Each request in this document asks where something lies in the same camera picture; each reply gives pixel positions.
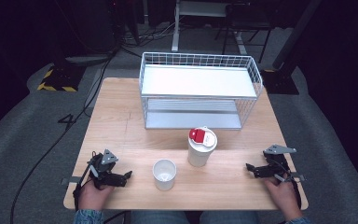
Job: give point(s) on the white desk frame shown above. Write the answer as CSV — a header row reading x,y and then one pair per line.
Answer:
x,y
192,12

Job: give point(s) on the black yellow striped stand base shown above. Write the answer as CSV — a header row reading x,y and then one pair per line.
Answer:
x,y
60,79

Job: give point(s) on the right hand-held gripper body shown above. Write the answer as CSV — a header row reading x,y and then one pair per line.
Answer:
x,y
278,160

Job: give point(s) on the grey tape strip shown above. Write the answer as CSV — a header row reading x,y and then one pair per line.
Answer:
x,y
299,177
71,180

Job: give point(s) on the person's leg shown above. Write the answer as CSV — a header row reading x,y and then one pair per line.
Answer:
x,y
228,217
158,217

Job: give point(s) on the black stand with base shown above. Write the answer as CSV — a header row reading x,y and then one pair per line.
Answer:
x,y
284,65

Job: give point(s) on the person's left hand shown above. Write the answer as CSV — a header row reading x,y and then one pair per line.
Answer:
x,y
93,194

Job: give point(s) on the person's right leg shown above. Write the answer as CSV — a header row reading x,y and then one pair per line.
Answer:
x,y
228,217

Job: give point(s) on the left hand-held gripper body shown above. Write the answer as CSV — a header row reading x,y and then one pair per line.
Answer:
x,y
103,165

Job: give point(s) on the person's left leg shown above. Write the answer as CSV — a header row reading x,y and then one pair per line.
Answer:
x,y
158,217

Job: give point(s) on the person's right hand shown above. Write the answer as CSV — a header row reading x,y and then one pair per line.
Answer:
x,y
282,194

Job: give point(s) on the white cup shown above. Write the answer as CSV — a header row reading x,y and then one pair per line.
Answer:
x,y
164,174

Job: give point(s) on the white tumbler with red lid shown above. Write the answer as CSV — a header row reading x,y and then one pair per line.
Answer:
x,y
201,147

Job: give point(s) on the black chair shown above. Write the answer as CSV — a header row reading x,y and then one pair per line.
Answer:
x,y
248,21

